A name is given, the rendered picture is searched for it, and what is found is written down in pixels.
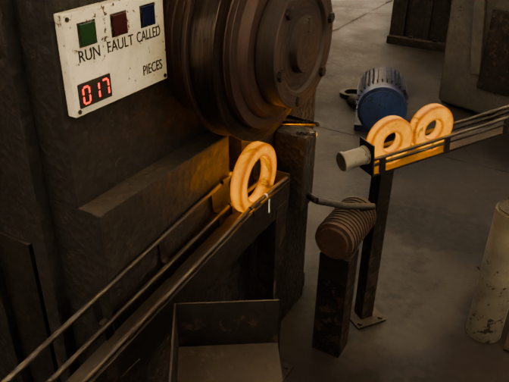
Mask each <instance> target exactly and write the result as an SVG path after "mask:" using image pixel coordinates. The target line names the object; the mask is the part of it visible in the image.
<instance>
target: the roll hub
mask: <svg viewBox="0 0 509 382"><path fill-rule="evenodd" d="M288 8H293V9H294V12H295V14H294V17H293V19H292V20H287V19H286V12H287V9H288ZM330 12H333V9H332V2H331V0H267V3H266V5H265V7H264V10H263V13H262V15H261V20H260V23H259V27H258V34H257V39H256V44H255V56H254V62H255V73H256V78H257V82H258V86H259V89H260V91H261V94H262V96H263V97H264V98H265V99H266V100H267V101H268V102H269V103H270V104H272V105H278V106H282V107H285V108H299V107H300V106H299V107H297V106H296V104H295V100H296V98H297V97H298V96H302V98H303V102H302V105H303V104H304V103H305V102H306V101H307V100H308V99H309V98H310V97H311V96H312V95H313V93H314V91H315V89H316V88H317V86H318V84H319V82H320V79H321V77H320V75H319V71H320V68H321V67H322V66H326V62H327V59H328V56H329V49H330V45H331V39H332V32H333V23H329V22H328V19H327V18H328V16H329V13H330ZM280 70H284V71H285V73H286V77H285V79H284V81H282V82H278V79H277V75H278V72H279V71H280Z"/></svg>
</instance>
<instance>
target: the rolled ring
mask: <svg viewBox="0 0 509 382"><path fill-rule="evenodd" d="M258 159H260V160H261V174H260V177H259V181H258V184H257V186H256V188H255V190H254V192H253V193H252V194H251V195H250V196H249V197H248V191H247V188H248V179H249V176H250V173H251V169H252V168H253V166H254V165H255V163H256V161H257V160H258ZM275 176H276V153H275V150H274V148H273V147H272V146H271V145H270V144H268V143H265V142H259V141H257V142H252V143H250V144H249V145H247V146H246V147H245V149H244V150H243V151H242V153H241V155H240V156H239V158H238V160H237V162H236V165H235V167H234V170H233V175H232V179H231V184H230V198H231V202H232V204H233V207H234V208H235V209H236V210H237V211H241V212H244V211H245V210H246V209H247V208H248V207H249V206H250V205H251V204H253V203H254V202H255V201H256V200H257V199H259V198H260V197H261V196H262V195H263V194H265V192H266V191H268V190H269V189H270V188H271V187H273V183H274V180H275Z"/></svg>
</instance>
